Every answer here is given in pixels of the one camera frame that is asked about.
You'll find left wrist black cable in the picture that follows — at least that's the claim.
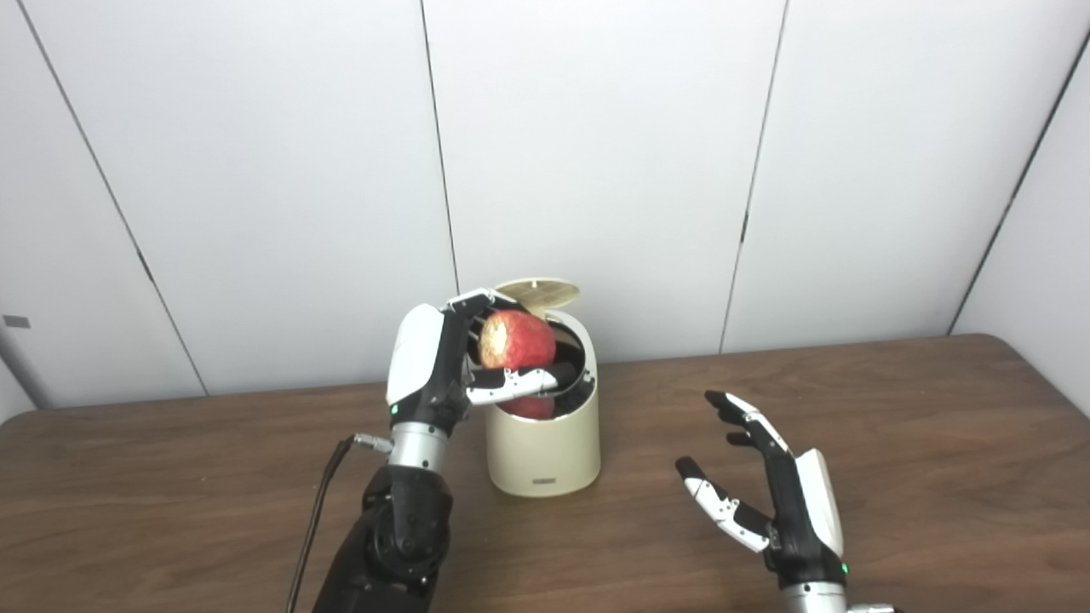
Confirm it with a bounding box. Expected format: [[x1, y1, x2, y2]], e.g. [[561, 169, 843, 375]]
[[285, 433, 394, 613]]

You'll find round cream bin lid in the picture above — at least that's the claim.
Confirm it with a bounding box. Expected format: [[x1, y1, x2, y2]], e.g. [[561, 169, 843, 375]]
[[494, 278, 582, 309]]

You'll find red apple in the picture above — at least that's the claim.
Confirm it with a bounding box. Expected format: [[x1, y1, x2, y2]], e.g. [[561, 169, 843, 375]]
[[479, 309, 558, 372]]

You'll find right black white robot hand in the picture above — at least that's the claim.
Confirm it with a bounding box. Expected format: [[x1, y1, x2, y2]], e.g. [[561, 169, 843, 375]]
[[675, 390, 848, 588]]

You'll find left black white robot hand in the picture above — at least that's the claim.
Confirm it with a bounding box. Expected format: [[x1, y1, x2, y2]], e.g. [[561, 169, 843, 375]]
[[386, 289, 580, 431]]

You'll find cream-colored desktop bin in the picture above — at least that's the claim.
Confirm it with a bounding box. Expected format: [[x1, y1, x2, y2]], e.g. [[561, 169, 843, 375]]
[[484, 308, 602, 498]]

